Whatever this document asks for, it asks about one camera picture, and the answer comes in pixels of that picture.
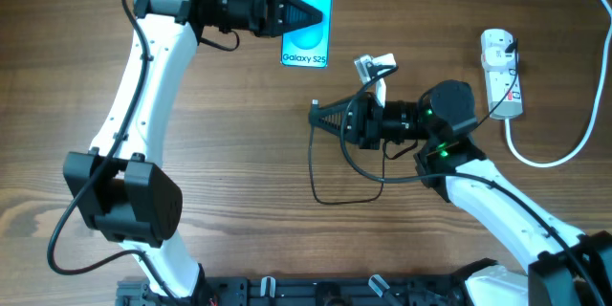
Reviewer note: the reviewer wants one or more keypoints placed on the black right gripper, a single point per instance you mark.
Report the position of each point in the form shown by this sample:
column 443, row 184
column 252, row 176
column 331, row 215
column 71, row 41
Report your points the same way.
column 364, row 122

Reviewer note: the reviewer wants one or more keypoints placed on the Galaxy S25 smartphone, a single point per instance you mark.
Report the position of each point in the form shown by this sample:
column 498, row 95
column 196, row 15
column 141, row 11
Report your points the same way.
column 307, row 44

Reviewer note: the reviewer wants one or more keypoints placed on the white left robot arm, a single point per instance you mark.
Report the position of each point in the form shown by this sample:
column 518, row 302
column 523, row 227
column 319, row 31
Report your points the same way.
column 118, row 185

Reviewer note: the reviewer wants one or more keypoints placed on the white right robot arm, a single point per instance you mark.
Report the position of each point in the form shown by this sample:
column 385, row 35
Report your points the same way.
column 561, row 264

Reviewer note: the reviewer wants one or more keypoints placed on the white charger plug adapter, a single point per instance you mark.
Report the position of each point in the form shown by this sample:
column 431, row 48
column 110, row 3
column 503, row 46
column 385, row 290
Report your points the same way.
column 498, row 58

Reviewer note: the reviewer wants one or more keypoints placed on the white power strip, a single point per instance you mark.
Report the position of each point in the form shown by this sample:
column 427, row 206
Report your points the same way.
column 504, row 96

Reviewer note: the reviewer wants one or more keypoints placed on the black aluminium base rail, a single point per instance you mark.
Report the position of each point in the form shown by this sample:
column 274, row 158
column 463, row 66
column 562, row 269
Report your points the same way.
column 239, row 291

